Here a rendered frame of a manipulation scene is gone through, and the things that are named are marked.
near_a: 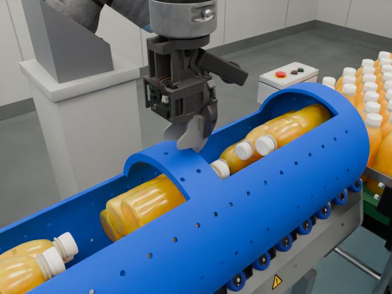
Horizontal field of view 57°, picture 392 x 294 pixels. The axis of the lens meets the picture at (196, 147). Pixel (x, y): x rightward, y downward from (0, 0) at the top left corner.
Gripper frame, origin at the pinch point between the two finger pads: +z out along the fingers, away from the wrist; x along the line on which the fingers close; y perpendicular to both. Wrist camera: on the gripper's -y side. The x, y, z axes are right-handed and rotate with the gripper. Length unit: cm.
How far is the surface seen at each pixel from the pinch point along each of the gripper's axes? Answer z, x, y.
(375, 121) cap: 13, 7, -57
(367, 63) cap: 13, -16, -94
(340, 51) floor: 124, -187, -405
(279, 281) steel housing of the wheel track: 35.6, 13.0, -13.4
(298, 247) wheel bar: 31.2, 11.8, -21.1
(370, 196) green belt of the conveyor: 34, 13, -53
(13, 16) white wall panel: 39, -277, -46
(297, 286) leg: 67, 7, -37
